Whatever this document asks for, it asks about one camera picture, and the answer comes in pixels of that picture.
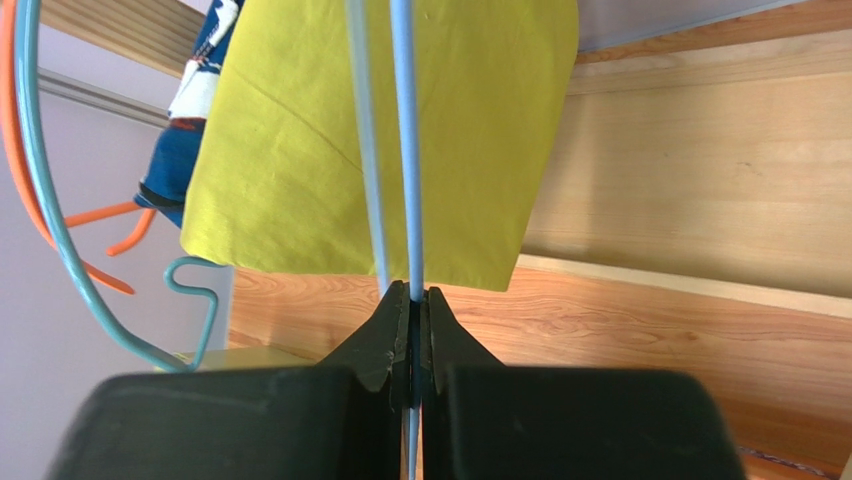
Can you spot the light blue hanger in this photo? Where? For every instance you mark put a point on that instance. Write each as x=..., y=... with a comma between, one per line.
x=26, y=25

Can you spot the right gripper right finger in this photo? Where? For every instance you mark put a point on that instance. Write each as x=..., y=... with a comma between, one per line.
x=483, y=419

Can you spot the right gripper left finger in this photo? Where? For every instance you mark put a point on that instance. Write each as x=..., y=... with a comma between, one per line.
x=338, y=419

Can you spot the yellow-green trousers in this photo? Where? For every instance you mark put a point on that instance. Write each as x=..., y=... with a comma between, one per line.
x=278, y=184

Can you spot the blue wire hanger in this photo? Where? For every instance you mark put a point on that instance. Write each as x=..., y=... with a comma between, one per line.
x=402, y=26

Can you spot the wooden clothes rack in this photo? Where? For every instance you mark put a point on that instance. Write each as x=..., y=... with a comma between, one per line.
x=696, y=215

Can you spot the blue patterned trousers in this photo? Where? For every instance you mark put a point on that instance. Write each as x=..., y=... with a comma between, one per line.
x=165, y=185

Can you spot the orange hanger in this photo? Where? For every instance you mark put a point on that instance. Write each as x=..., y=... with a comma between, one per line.
x=17, y=161

